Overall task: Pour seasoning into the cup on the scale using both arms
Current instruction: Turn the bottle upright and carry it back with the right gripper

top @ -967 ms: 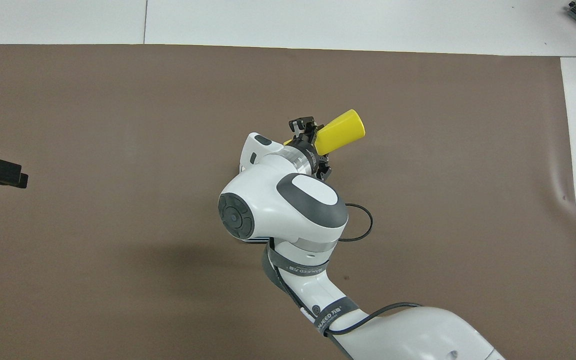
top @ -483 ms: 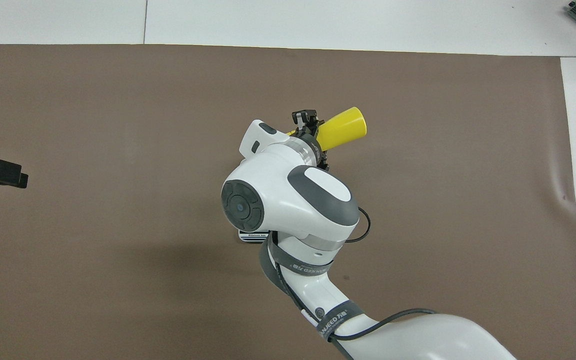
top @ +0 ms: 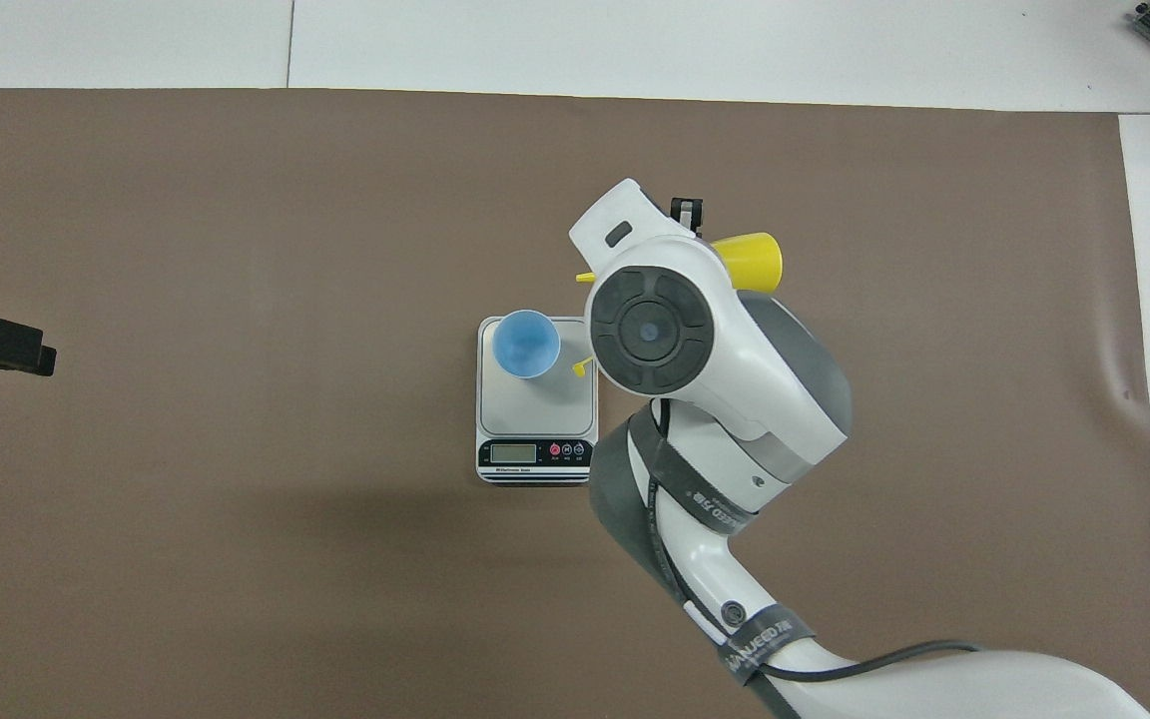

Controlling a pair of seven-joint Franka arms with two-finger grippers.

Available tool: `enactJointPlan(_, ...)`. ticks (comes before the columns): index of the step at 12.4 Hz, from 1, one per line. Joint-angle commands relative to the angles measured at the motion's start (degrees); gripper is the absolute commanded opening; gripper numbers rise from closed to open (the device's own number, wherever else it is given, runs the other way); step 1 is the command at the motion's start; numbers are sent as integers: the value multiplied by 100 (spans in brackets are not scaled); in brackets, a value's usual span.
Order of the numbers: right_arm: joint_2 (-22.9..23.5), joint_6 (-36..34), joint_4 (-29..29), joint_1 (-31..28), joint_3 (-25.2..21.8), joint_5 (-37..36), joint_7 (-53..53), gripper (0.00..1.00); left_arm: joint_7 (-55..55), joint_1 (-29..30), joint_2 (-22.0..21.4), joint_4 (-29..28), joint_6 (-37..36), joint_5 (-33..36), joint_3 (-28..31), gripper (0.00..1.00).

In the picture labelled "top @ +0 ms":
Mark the yellow squeeze bottle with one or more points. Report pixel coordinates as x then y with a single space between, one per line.
755 262

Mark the light blue plastic cup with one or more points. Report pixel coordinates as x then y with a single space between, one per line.
525 345

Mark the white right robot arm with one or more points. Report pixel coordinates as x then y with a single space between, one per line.
775 379

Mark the silver digital kitchen scale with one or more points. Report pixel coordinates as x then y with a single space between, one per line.
535 419

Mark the brown paper table mat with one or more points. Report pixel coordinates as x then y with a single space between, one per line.
236 549

